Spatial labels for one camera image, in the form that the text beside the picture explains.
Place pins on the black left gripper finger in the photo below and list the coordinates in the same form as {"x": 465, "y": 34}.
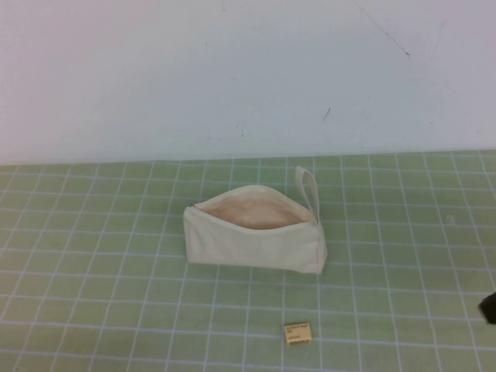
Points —
{"x": 490, "y": 310}

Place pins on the beige printed eraser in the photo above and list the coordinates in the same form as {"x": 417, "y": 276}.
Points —
{"x": 298, "y": 334}

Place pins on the cream canvas pencil case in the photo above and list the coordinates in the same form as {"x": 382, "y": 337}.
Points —
{"x": 252, "y": 248}

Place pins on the green grid pattern mat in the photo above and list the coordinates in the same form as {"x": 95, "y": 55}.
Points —
{"x": 116, "y": 290}

